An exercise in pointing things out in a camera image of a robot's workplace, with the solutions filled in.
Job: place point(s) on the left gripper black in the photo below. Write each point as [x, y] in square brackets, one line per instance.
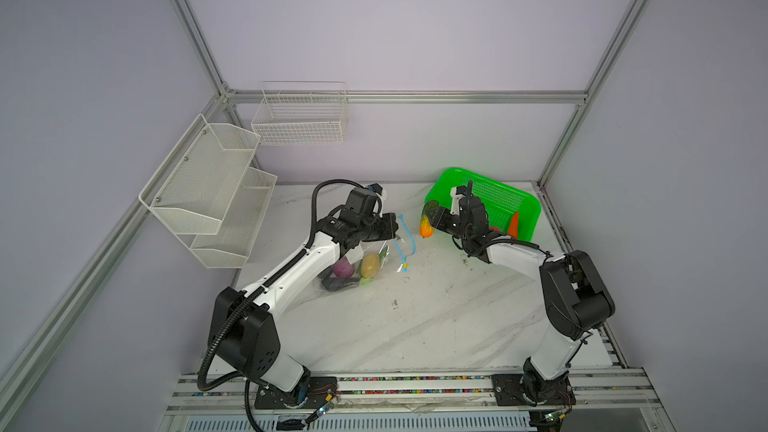
[390, 227]

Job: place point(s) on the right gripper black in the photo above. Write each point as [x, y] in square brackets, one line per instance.
[440, 216]

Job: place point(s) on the clear zip bag blue zipper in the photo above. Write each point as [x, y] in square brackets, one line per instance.
[401, 249]

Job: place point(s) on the yellow lemon toy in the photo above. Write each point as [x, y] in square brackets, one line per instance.
[369, 266]

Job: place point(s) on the purple onion toy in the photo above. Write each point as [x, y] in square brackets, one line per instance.
[343, 269]

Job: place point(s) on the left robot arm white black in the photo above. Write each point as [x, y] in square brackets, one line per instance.
[244, 340]

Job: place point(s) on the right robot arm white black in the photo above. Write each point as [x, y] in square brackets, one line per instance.
[575, 298]

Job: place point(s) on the green plastic basket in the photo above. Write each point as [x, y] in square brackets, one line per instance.
[502, 201]

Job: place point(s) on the orange carrot toy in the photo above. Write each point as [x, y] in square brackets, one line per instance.
[513, 228]

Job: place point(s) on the white mesh lower shelf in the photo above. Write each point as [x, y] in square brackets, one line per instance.
[232, 246]

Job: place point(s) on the white mesh shelf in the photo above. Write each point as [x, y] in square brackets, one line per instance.
[232, 246]
[194, 188]

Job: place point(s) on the white mesh upper shelf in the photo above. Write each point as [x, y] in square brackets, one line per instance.
[194, 188]

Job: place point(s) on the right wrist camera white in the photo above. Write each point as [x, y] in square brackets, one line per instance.
[457, 194]

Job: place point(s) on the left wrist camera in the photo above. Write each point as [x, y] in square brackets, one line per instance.
[378, 189]

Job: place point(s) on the white wire wall basket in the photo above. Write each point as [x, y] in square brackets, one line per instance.
[301, 113]

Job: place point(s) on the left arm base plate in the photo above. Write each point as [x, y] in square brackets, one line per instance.
[310, 394]

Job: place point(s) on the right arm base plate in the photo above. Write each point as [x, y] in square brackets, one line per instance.
[526, 389]

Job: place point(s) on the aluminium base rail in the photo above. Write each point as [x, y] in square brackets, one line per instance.
[425, 392]

